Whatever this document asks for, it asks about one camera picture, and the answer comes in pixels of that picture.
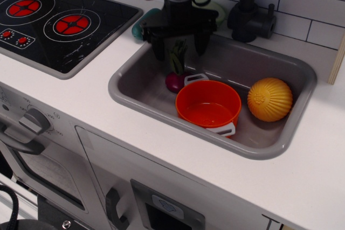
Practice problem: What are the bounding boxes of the yellow ribbed toy ball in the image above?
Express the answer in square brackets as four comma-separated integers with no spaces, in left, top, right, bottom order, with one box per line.
[247,78,293,122]

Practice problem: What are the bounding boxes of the grey oven knob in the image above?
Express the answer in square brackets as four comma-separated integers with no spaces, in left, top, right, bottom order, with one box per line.
[19,108,51,135]

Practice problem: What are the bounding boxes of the wooden side panel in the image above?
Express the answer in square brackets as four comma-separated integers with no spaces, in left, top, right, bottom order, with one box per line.
[327,34,345,85]

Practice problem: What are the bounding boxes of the black toy faucet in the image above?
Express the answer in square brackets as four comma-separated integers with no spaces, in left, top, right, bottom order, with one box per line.
[227,0,277,43]

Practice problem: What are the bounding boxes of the light green toy cabbage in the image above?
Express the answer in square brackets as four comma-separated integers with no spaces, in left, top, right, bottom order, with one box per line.
[192,0,226,27]

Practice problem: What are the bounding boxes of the black braided cable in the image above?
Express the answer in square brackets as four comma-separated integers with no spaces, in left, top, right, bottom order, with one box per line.
[0,184,19,230]

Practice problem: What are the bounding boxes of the dark grey cabinet handle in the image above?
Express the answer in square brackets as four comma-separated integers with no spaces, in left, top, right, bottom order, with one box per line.
[106,188,129,230]

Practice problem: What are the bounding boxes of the grey dishwasher control panel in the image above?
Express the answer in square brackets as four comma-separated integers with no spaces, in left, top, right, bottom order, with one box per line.
[130,179,205,230]

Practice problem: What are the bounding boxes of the black toy stove top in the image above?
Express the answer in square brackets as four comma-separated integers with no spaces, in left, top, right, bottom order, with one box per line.
[1,0,143,80]

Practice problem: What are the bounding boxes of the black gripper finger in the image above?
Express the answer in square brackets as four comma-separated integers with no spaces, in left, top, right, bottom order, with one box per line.
[194,31,212,55]
[151,37,165,61]

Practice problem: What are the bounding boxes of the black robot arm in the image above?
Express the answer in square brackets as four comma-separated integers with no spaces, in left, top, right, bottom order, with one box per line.
[140,0,218,60]

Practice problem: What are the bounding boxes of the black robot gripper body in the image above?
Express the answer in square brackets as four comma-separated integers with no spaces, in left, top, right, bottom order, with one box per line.
[139,0,219,42]

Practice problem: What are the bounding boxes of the grey oven door handle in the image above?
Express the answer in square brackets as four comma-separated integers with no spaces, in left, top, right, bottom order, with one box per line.
[0,121,46,156]

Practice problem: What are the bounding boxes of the dark green toy cucumber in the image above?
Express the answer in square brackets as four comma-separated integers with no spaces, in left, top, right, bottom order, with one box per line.
[132,8,161,41]

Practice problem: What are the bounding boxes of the purple toy beet green leaves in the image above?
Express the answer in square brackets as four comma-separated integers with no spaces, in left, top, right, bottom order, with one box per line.
[165,39,189,93]

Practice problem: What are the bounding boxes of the orange toy pot white handles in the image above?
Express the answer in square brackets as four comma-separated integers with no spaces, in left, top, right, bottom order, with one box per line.
[175,73,242,138]

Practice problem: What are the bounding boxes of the oven door with window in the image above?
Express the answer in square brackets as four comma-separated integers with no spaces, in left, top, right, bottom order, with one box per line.
[0,111,111,230]

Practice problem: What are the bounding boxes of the grey plastic sink basin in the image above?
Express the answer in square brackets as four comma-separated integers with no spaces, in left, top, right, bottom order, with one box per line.
[108,35,317,160]

